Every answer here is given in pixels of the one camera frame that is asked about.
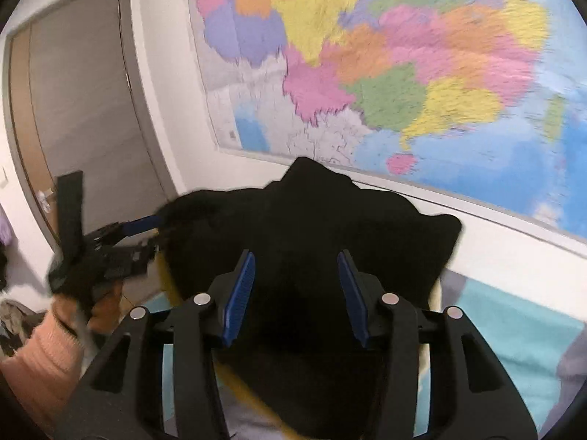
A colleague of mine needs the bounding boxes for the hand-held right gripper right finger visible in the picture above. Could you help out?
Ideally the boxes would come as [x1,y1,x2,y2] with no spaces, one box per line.
[337,250,538,440]

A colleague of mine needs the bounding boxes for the teal grey printed bed sheet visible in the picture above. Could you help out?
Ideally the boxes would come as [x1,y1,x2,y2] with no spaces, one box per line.
[114,266,587,440]

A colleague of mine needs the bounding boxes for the pile of mixed clothes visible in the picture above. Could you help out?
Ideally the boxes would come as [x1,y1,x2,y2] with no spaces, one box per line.
[0,300,47,358]

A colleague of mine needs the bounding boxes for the person's left hand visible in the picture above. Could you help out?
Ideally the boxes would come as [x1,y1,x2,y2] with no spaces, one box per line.
[50,279,125,335]

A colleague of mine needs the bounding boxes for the grey door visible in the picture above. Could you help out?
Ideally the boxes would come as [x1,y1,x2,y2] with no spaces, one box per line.
[2,0,177,257]

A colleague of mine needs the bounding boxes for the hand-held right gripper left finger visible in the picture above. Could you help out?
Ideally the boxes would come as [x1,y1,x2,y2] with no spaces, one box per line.
[57,250,256,440]

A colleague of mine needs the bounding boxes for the mustard folded garment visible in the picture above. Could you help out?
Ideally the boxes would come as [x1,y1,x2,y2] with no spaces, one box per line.
[153,250,443,440]

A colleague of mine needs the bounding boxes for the black garment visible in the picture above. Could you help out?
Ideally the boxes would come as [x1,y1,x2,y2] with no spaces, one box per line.
[156,156,463,440]

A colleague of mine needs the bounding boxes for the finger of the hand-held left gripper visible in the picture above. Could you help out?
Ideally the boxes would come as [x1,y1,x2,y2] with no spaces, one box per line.
[94,214,161,241]
[118,241,159,272]

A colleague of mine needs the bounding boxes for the colourful wall map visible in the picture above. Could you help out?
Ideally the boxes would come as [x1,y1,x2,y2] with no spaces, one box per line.
[183,0,587,243]

